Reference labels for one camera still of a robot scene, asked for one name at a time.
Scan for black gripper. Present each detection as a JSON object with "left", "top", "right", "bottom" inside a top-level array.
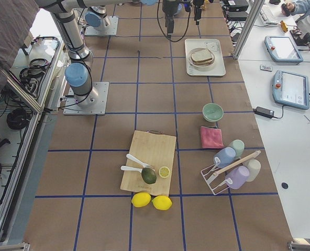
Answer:
[
  {"left": 165, "top": 14, "right": 174, "bottom": 37},
  {"left": 193, "top": 0, "right": 201, "bottom": 25}
]

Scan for purple cup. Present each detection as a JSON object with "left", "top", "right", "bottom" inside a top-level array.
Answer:
[{"left": 225, "top": 165, "right": 250, "bottom": 189}]

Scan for teach pendant near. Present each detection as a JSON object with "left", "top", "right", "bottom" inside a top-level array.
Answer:
[{"left": 272, "top": 70, "right": 309, "bottom": 110}]

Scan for green cup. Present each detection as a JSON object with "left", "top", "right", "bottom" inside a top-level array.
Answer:
[{"left": 228, "top": 139, "right": 245, "bottom": 159}]

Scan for teach pendant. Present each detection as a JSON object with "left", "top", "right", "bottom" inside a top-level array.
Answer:
[
  {"left": 264, "top": 36, "right": 304, "bottom": 64},
  {"left": 272, "top": 70, "right": 309, "bottom": 110}
]

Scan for green avocado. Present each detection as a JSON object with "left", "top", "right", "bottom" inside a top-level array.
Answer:
[{"left": 141, "top": 167, "right": 157, "bottom": 185}]

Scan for yellow lemon right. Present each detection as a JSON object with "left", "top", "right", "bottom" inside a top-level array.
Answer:
[{"left": 152, "top": 196, "right": 172, "bottom": 211}]

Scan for green bowl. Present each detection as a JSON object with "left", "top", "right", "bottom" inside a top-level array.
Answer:
[{"left": 202, "top": 103, "right": 224, "bottom": 122}]

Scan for beige cup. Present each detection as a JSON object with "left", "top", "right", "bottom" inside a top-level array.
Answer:
[{"left": 243, "top": 159, "right": 261, "bottom": 182}]

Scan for lemon half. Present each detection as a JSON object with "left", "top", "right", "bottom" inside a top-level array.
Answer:
[{"left": 158, "top": 166, "right": 171, "bottom": 178}]

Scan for yellow lemon left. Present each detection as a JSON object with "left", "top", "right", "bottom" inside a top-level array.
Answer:
[{"left": 131, "top": 192, "right": 151, "bottom": 208}]

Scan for aluminium frame post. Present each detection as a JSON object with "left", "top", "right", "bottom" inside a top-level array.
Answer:
[{"left": 232, "top": 0, "right": 264, "bottom": 60}]

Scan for white plastic knife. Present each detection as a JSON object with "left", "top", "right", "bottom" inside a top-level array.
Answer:
[{"left": 126, "top": 153, "right": 154, "bottom": 170}]

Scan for yellow lemon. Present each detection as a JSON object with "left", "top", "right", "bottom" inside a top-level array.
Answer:
[
  {"left": 131, "top": 192, "right": 151, "bottom": 208},
  {"left": 152, "top": 196, "right": 172, "bottom": 211}
]

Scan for bread slice on plate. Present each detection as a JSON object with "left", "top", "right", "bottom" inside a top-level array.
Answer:
[{"left": 192, "top": 59, "right": 215, "bottom": 67}]

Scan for blue cup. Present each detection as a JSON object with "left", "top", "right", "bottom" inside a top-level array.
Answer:
[{"left": 213, "top": 147, "right": 236, "bottom": 168}]

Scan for black power adapter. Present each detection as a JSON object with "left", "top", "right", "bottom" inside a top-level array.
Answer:
[{"left": 253, "top": 106, "right": 274, "bottom": 119}]

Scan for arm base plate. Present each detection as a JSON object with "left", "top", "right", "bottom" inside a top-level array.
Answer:
[
  {"left": 85, "top": 13, "right": 119, "bottom": 37},
  {"left": 63, "top": 82, "right": 109, "bottom": 116}
]

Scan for pink cloth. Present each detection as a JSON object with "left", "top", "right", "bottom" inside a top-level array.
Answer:
[{"left": 200, "top": 126, "right": 224, "bottom": 149}]

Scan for white round plate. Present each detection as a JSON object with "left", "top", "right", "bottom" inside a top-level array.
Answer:
[{"left": 187, "top": 48, "right": 216, "bottom": 72}]

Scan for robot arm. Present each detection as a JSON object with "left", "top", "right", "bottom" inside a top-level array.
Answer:
[
  {"left": 36, "top": 1, "right": 204, "bottom": 110},
  {"left": 140, "top": 0, "right": 181, "bottom": 41}
]

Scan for bread slice brown crust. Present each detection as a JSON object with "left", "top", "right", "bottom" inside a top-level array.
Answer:
[{"left": 191, "top": 49, "right": 214, "bottom": 62}]

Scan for teach pendant far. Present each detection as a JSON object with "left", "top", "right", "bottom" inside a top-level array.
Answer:
[{"left": 264, "top": 36, "right": 304, "bottom": 64}]

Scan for white wire cup rack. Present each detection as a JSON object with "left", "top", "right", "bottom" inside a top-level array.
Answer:
[{"left": 200, "top": 150, "right": 262, "bottom": 196}]

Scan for white bear tray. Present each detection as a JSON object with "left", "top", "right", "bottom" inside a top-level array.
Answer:
[{"left": 184, "top": 39, "right": 226, "bottom": 77}]

